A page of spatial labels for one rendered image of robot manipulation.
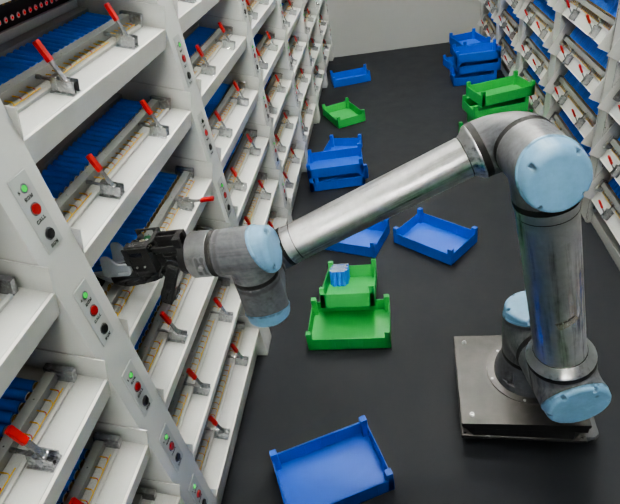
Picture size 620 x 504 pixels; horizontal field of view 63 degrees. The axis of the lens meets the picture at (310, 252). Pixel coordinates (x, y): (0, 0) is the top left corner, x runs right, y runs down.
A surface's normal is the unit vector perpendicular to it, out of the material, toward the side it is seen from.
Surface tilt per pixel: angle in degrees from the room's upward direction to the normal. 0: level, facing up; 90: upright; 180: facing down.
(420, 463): 0
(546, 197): 82
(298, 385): 0
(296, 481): 0
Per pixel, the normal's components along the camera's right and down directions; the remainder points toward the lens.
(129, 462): 0.14, -0.77
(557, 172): 0.02, 0.47
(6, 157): 0.98, -0.06
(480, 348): -0.20, -0.79
